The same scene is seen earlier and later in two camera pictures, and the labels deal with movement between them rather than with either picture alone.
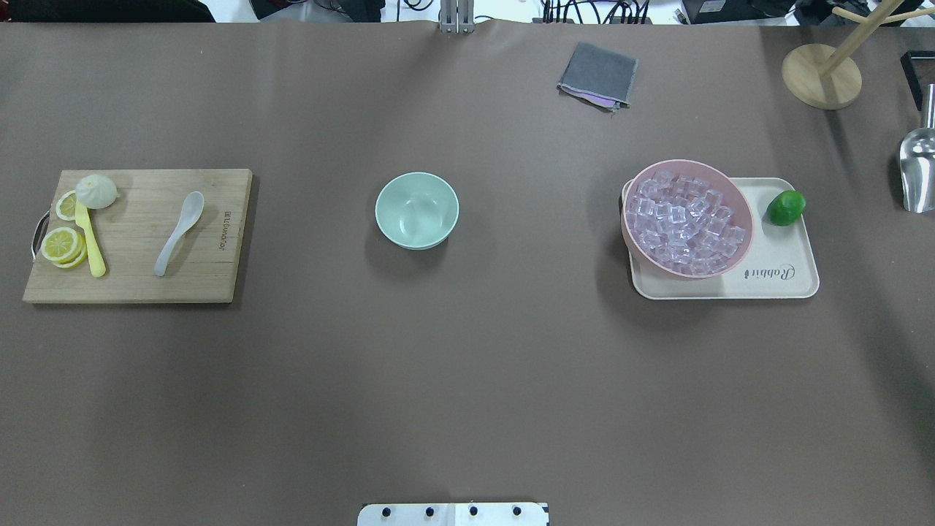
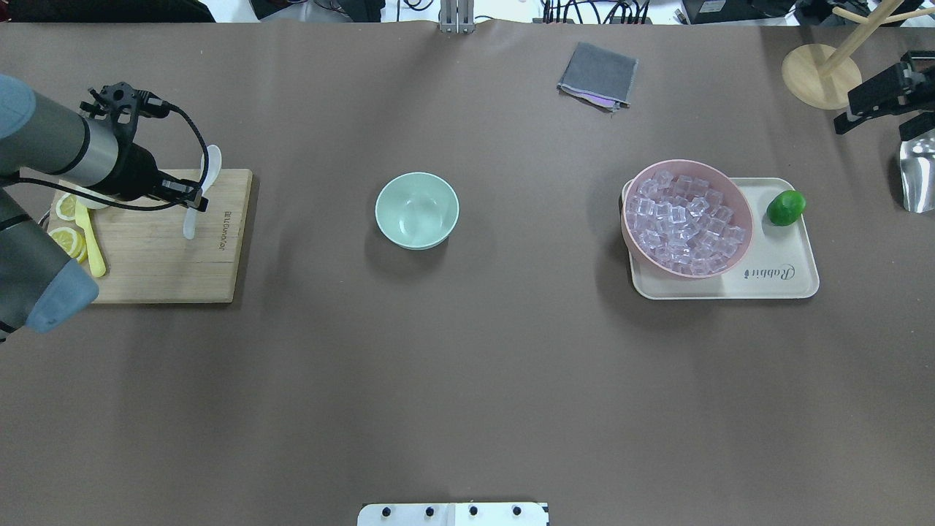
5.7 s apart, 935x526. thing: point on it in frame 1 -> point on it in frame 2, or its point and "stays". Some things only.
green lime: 786,207 stays
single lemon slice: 66,206 stays
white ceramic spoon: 192,209 -> 214,158
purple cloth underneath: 613,105 stays
